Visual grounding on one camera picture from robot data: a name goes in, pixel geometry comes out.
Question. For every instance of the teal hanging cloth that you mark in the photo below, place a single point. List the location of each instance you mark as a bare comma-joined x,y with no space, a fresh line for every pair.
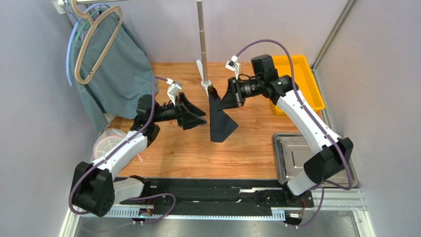
122,78

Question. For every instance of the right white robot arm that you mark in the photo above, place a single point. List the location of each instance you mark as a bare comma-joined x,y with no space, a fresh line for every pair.
331,153

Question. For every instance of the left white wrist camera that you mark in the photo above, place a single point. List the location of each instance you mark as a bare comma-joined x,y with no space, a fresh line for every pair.
173,89

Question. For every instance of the aluminium frame rail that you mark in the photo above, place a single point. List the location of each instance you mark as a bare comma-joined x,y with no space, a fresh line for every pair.
336,213

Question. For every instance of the white stand base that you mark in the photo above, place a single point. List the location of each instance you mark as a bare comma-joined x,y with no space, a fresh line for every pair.
205,81

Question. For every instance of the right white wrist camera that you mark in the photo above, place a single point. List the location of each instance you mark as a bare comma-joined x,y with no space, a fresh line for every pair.
234,66

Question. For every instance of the green clothes hanger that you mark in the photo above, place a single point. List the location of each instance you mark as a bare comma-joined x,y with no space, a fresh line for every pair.
86,26

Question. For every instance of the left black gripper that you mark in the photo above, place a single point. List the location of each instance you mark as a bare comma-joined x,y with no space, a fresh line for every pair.
186,119

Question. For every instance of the metal tray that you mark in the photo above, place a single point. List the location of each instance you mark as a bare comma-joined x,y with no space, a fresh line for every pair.
291,151

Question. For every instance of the yellow plastic bin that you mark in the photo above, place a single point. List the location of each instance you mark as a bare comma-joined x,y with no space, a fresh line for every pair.
303,77

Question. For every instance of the metal stand pole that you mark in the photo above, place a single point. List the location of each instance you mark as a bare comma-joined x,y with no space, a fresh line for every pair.
202,35

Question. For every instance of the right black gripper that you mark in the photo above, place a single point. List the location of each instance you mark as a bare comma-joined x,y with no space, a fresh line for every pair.
237,93

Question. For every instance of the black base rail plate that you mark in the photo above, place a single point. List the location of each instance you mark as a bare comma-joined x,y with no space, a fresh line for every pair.
219,197

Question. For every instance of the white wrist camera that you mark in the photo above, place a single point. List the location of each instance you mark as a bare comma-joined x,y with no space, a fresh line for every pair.
234,66
173,89

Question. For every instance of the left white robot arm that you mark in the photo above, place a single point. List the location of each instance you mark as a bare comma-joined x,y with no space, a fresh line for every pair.
94,188

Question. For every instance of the black paper napkin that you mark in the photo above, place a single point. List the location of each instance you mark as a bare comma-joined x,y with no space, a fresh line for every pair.
221,124

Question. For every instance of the pink rimmed white mesh basket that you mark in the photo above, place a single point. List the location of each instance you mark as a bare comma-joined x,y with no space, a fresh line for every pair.
112,138

